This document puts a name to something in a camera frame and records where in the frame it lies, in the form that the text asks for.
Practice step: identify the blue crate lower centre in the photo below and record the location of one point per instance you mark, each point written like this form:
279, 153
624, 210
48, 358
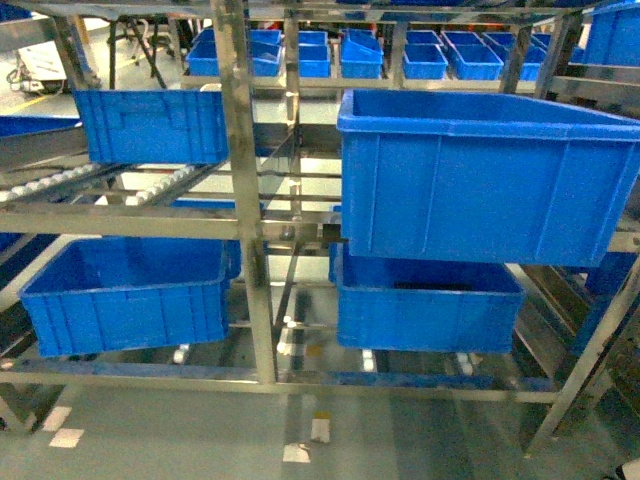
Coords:
424, 306

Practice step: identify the blue crate upper left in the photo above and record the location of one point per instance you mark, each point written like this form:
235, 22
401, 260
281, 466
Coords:
157, 126

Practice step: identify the far rack of blue bins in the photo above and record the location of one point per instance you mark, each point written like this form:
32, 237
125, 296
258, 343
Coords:
427, 55

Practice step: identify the blue crate lower left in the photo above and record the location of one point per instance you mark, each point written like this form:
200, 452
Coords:
122, 293

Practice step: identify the blue crate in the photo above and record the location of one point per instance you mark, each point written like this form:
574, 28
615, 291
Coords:
157, 126
122, 293
424, 306

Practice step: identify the large blue bin upper centre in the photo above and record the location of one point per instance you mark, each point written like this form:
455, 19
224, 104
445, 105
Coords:
482, 177

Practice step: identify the stainless steel shelf frame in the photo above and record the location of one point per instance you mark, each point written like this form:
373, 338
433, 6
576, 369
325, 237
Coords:
279, 192

